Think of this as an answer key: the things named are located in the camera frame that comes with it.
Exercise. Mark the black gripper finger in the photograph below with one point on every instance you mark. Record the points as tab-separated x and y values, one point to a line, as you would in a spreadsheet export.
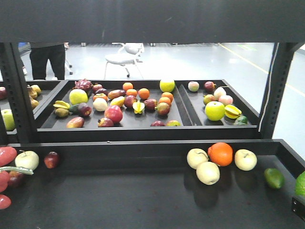
298	206

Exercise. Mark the red cherry tomato bunch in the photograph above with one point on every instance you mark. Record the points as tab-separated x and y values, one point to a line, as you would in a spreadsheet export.
7	155

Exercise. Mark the green avocado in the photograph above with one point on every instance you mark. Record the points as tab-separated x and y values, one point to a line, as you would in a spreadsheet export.
300	184
274	178

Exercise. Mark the orange fruit front tray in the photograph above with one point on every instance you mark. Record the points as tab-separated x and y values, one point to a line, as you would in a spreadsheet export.
221	154

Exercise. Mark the black fruit display stand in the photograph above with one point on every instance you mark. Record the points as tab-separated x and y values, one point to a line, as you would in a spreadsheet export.
139	179

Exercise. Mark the pale apple front right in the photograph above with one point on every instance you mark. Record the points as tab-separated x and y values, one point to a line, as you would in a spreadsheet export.
245	159

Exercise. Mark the pale apple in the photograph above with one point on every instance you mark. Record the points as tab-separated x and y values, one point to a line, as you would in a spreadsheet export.
196	156
245	159
208	173

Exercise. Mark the pale apple front lower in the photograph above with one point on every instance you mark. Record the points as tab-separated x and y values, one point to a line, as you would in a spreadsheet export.
208	173

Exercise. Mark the pale apple front left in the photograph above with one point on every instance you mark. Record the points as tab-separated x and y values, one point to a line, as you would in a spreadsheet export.
196	156

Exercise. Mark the large green apple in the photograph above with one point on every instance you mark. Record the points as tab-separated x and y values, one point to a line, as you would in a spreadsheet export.
214	111

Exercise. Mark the white visitor chair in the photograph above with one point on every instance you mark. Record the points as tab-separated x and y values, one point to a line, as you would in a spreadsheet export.
129	53

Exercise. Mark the person in dark trousers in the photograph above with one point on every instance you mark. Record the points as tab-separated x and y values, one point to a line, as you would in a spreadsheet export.
41	53

